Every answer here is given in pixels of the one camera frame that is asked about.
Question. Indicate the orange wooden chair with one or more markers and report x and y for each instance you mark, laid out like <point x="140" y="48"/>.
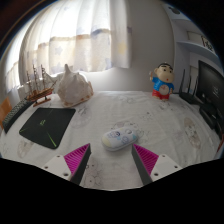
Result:
<point x="4" y="110"/>

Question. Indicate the white star-print curtain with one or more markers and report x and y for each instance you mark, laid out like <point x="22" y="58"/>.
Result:
<point x="80" y="36"/>

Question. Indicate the white cartoon-print computer mouse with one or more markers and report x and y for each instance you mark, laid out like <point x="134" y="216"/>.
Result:
<point x="119" y="138"/>

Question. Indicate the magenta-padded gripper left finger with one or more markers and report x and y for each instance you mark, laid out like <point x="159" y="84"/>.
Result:
<point x="76" y="159"/>

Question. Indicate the black computer monitor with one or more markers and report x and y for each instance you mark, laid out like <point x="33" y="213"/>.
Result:
<point x="210" y="85"/>

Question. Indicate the white wall shelf unit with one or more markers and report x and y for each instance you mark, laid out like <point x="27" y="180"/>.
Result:
<point x="191" y="45"/>

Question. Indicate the black mouse pad green lines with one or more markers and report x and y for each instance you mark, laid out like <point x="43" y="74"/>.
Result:
<point x="46" y="125"/>

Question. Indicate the large white conch shell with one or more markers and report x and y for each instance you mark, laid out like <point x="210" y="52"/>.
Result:
<point x="74" y="89"/>

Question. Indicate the white cartoon-print tablecloth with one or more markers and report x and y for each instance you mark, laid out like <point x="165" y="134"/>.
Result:
<point x="160" y="126"/>

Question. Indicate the wooden model sailing ship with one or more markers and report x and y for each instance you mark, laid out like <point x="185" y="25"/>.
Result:
<point x="39" y="94"/>

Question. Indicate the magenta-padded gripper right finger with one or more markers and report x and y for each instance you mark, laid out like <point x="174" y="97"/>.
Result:
<point x="148" y="160"/>

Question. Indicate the cartoon boy figurine clock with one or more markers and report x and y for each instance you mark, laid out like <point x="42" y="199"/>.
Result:
<point x="163" y="83"/>

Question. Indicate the black router with antennas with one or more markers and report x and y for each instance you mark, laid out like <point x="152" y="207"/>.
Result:
<point x="188" y="96"/>

